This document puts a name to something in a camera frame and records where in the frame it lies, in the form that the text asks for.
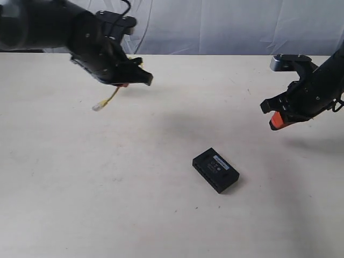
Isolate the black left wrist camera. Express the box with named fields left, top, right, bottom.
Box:
left=96, top=11, right=137, bottom=43

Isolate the black network switch box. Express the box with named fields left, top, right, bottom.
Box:
left=192, top=148, right=240, bottom=194

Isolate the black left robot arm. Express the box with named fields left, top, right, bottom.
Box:
left=1, top=1, right=153, bottom=86

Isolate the white backdrop cloth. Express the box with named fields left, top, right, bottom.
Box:
left=10, top=0, right=344, bottom=56

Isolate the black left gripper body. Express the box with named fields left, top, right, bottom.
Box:
left=70, top=34, right=129, bottom=85

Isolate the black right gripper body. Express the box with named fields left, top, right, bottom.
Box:
left=286, top=63, right=343, bottom=118

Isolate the yellow ethernet cable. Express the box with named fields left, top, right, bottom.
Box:
left=92, top=56, right=145, bottom=112

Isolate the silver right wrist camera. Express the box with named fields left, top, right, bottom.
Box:
left=270, top=54, right=318, bottom=80

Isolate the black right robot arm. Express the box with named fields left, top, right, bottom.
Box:
left=260, top=45, right=343, bottom=131

